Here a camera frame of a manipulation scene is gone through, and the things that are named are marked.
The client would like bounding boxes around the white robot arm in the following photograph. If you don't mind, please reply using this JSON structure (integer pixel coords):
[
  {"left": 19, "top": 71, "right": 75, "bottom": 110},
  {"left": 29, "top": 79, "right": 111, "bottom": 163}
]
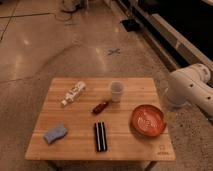
[{"left": 164, "top": 63, "right": 213, "bottom": 117}]

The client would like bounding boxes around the orange ceramic bowl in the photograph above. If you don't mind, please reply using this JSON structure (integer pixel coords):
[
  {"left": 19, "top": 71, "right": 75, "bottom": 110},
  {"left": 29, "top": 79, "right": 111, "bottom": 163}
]
[{"left": 131, "top": 104, "right": 166, "bottom": 137}]

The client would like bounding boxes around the white plastic bottle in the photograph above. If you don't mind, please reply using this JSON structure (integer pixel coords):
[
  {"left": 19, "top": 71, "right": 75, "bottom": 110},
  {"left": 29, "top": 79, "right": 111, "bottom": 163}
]
[{"left": 61, "top": 81, "right": 86, "bottom": 107}]

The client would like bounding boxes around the wooden table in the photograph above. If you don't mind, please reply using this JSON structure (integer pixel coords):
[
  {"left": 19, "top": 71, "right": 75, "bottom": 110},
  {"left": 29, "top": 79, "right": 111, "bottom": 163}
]
[{"left": 25, "top": 78, "right": 175, "bottom": 161}]

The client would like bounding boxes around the black white striped box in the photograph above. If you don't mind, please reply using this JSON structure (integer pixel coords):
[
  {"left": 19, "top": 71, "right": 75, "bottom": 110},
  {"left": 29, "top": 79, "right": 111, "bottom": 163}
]
[{"left": 94, "top": 122, "right": 108, "bottom": 152}]

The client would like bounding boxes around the black floor plate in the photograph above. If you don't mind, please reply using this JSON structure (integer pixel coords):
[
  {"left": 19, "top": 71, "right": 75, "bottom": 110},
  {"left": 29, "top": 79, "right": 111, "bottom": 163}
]
[{"left": 121, "top": 19, "right": 140, "bottom": 32}]

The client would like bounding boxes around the blue sponge cloth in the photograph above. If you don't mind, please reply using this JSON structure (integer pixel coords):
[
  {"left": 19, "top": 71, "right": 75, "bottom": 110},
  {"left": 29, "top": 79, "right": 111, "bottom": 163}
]
[{"left": 44, "top": 124, "right": 68, "bottom": 144}]

